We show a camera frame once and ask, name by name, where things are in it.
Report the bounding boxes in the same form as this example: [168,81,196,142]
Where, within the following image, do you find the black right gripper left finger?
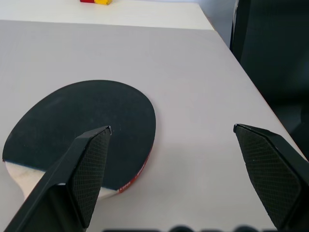
[0,125,112,232]

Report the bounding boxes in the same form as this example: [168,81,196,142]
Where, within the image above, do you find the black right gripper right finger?
[233,123,309,232]

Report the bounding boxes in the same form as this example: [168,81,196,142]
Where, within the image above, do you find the black rubber table tennis paddle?
[1,79,157,200]

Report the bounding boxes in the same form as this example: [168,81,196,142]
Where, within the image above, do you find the black office chair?
[229,0,309,160]

